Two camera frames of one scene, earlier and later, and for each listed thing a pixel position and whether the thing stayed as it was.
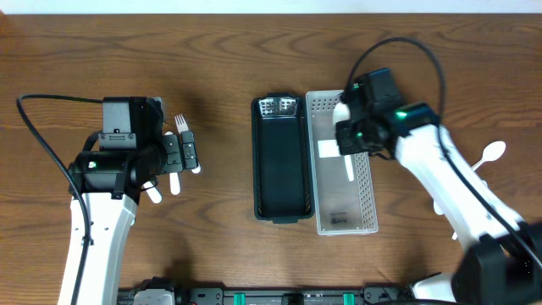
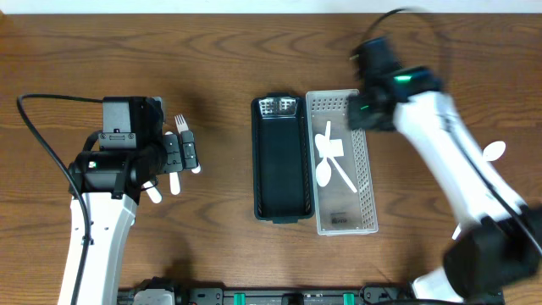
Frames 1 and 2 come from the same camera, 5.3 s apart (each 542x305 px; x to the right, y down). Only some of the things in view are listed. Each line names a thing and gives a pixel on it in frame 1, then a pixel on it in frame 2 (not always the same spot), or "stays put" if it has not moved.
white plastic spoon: x=342 y=113 to x=323 y=146
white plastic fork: x=182 y=126 stays put
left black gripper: x=174 y=153 stays put
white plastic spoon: x=492 y=152 stays put
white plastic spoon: x=174 y=177 stays put
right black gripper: x=344 y=146 to x=354 y=120
